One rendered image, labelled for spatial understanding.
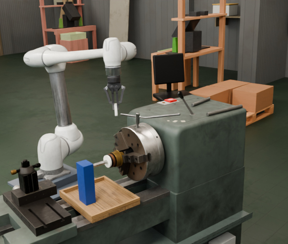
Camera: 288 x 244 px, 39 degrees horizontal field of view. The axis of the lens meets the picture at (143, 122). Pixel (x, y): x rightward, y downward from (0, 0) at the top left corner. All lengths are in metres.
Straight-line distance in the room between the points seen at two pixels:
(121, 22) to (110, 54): 9.95
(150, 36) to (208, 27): 2.04
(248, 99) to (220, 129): 3.96
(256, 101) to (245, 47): 2.47
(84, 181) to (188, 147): 0.60
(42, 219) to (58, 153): 0.82
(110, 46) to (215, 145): 0.84
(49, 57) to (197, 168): 1.11
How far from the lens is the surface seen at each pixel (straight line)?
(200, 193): 2.48
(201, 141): 2.35
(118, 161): 2.23
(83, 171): 2.13
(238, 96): 6.46
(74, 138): 2.84
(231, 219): 2.76
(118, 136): 2.31
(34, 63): 2.64
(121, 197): 2.27
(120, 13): 12.26
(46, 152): 2.70
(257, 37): 8.46
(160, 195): 2.33
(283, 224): 3.83
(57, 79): 2.77
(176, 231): 2.46
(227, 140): 2.52
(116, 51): 2.30
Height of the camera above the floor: 1.97
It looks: 18 degrees down
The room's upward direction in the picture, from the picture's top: 2 degrees counter-clockwise
